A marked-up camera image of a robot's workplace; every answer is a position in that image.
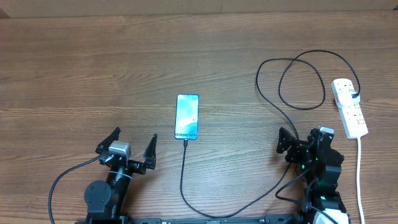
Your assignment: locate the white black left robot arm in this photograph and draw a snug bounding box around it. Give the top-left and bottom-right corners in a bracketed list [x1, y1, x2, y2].
[84, 128, 157, 223]

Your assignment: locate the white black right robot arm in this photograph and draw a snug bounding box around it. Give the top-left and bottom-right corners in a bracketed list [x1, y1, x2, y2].
[275, 126, 351, 224]

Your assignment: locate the white power strip cord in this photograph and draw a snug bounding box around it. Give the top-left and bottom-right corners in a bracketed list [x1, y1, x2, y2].
[356, 137, 366, 224]

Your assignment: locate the Samsung Galaxy smartphone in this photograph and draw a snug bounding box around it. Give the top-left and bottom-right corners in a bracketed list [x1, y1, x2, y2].
[175, 94, 199, 140]

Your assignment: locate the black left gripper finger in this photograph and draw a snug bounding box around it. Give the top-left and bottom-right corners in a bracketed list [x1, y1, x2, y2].
[143, 133, 157, 170]
[95, 127, 121, 154]

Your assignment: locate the white charger plug adapter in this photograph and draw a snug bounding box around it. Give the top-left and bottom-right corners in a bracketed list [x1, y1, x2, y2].
[335, 90, 361, 108]

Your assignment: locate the white power strip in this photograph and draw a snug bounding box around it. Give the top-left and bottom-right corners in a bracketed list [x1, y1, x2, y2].
[331, 78, 368, 139]

